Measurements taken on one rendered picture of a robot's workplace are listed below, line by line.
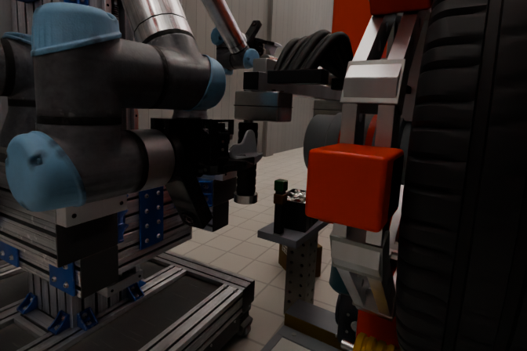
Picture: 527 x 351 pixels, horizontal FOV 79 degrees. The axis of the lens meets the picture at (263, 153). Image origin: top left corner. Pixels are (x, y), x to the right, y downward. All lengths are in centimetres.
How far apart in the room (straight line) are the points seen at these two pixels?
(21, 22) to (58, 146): 93
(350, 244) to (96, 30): 36
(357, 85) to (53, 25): 31
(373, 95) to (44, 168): 33
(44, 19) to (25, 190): 15
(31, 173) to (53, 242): 44
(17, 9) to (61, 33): 93
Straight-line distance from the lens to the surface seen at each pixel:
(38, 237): 81
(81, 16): 35
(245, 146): 53
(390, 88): 39
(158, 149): 39
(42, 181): 33
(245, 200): 59
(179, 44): 43
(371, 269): 43
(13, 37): 85
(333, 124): 64
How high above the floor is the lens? 92
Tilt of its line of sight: 8 degrees down
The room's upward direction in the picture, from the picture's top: 3 degrees clockwise
